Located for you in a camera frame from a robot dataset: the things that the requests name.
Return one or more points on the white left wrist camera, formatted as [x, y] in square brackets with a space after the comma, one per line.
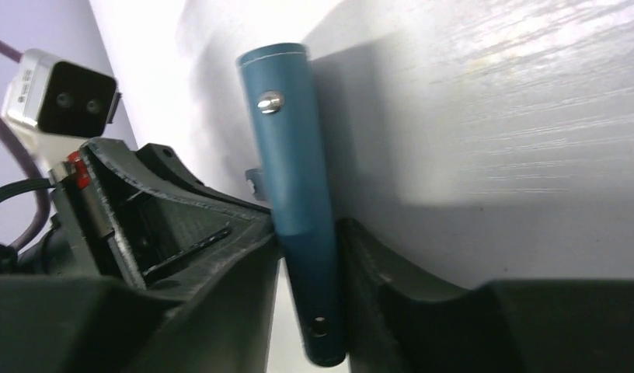
[53, 95]

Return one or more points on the blue leather card holder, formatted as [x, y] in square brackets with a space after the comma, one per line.
[280, 94]

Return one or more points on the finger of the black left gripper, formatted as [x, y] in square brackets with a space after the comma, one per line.
[170, 242]
[165, 163]

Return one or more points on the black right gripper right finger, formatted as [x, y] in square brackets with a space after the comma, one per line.
[401, 318]

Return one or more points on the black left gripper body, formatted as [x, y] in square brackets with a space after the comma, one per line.
[68, 248]

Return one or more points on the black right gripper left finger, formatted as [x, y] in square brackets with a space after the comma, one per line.
[56, 324]

